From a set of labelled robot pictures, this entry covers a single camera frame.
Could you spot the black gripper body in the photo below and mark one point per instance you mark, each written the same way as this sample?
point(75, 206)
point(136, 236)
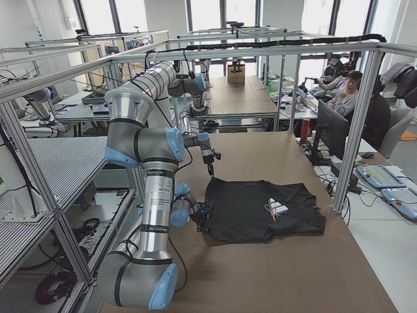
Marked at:
point(207, 159)
point(201, 219)

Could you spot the black graphic t-shirt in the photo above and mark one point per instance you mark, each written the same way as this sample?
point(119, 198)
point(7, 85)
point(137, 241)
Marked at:
point(258, 211)

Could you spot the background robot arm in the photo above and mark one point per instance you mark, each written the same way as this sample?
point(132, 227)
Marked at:
point(48, 126)

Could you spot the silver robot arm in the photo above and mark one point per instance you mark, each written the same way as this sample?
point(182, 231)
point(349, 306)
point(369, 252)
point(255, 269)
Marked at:
point(170, 90)
point(140, 272)

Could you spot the cardboard box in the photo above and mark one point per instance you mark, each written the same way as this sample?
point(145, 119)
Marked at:
point(236, 73)

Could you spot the red thermos bottle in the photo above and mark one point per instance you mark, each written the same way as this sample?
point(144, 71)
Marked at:
point(304, 129)

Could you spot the black computer monitor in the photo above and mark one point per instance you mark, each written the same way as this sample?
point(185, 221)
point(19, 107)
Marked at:
point(332, 129)

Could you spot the person in grey hoodie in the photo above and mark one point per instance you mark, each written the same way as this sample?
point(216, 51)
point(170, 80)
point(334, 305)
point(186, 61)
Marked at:
point(345, 101)

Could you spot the black computer mouse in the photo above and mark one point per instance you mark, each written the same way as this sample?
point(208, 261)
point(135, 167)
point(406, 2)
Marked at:
point(367, 155)

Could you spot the person in black jacket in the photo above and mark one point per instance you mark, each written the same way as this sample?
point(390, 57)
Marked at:
point(378, 117)

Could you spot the far blue teach pendant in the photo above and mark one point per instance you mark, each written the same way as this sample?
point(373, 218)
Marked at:
point(380, 177)

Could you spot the blue teach pendant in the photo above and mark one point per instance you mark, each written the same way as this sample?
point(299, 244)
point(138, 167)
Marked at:
point(402, 199)
point(380, 177)

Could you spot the near blue teach pendant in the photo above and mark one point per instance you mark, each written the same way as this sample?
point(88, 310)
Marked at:
point(402, 199)

